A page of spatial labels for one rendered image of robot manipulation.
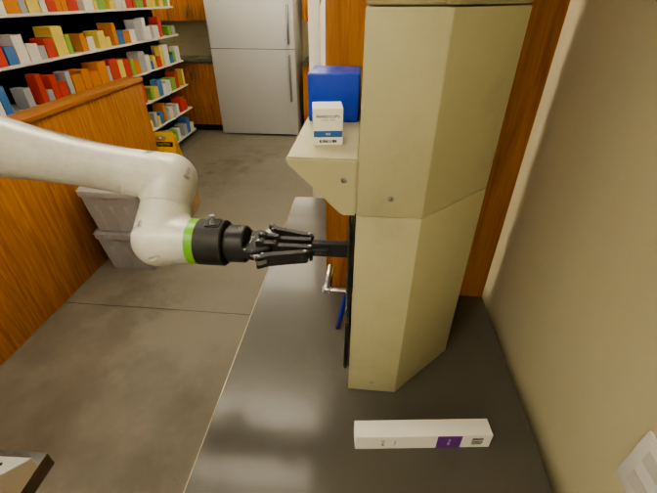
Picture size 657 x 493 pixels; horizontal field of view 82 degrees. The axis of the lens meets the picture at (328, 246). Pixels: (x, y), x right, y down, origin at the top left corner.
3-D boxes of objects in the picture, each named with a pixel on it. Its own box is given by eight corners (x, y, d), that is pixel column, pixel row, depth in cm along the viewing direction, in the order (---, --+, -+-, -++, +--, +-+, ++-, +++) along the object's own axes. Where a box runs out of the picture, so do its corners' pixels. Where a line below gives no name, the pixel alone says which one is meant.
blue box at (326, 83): (359, 110, 83) (361, 66, 78) (358, 122, 75) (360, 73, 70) (314, 109, 84) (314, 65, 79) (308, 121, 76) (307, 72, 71)
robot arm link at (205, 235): (213, 250, 82) (197, 277, 75) (203, 202, 76) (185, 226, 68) (240, 252, 82) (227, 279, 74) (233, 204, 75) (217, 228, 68)
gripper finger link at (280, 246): (256, 237, 73) (253, 241, 72) (313, 241, 72) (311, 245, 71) (258, 253, 75) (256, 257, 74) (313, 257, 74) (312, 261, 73)
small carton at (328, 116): (340, 135, 68) (340, 101, 65) (342, 145, 64) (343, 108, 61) (313, 136, 68) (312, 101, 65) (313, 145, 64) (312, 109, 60)
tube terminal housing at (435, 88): (435, 303, 114) (499, 3, 72) (455, 398, 88) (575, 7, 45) (353, 298, 116) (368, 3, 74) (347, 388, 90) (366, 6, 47)
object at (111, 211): (183, 198, 311) (174, 159, 293) (147, 236, 261) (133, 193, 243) (135, 196, 314) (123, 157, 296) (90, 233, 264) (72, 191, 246)
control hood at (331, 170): (360, 151, 90) (363, 108, 85) (356, 216, 63) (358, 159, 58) (313, 150, 91) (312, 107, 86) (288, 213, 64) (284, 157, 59)
